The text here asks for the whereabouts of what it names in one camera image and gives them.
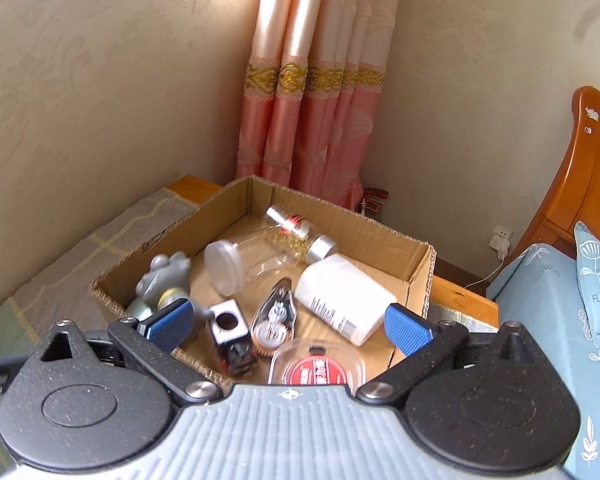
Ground black toy train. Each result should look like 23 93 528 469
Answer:
207 298 259 377

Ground gold chain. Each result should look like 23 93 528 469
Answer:
279 230 312 262

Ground clear plastic jar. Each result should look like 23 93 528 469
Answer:
203 239 307 296

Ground wooden headboard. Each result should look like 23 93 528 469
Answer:
516 85 600 262

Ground white wall socket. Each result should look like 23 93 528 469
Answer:
489 224 514 262

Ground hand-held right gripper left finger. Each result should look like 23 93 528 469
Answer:
40 299 224 407

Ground grey monster toy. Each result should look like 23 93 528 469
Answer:
126 250 217 343

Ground cardboard box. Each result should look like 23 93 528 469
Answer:
90 175 438 397

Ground pink curtain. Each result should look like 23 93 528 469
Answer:
235 0 407 212

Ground white plastic bottle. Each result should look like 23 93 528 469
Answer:
293 253 407 347

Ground blue patterned bed sheet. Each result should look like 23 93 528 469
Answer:
485 243 600 480

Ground clear case with red label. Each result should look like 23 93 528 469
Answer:
268 338 367 392

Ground red wooden object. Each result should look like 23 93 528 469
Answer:
361 188 390 220

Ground correction tape dispenser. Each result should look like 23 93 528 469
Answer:
248 277 299 359

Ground white charger cable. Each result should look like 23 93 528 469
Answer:
461 257 507 292

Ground glass bottle with silver cap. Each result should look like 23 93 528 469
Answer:
264 204 339 264

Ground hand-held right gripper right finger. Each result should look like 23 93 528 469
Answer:
356 304 536 405

